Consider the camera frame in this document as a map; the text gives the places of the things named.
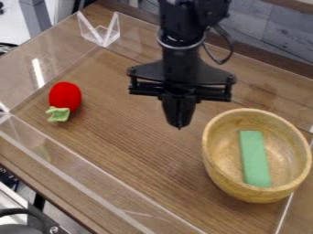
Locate black clamp with cable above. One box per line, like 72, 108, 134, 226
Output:
0, 207, 72, 234

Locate green stick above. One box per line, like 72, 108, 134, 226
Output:
238, 131, 271, 187

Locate red plush strawberry toy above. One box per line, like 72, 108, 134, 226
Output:
45, 81, 81, 122

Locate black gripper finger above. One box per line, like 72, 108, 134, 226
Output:
162, 94, 178, 127
178, 96, 196, 128

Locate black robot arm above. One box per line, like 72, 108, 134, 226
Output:
127, 0, 235, 129

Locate light wooden bowl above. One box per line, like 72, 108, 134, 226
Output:
202, 108, 312, 204

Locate clear acrylic tray enclosure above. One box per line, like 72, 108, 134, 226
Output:
0, 8, 313, 234

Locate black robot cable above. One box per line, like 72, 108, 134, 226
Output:
200, 24, 237, 66

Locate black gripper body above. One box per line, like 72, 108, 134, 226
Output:
127, 45, 235, 102

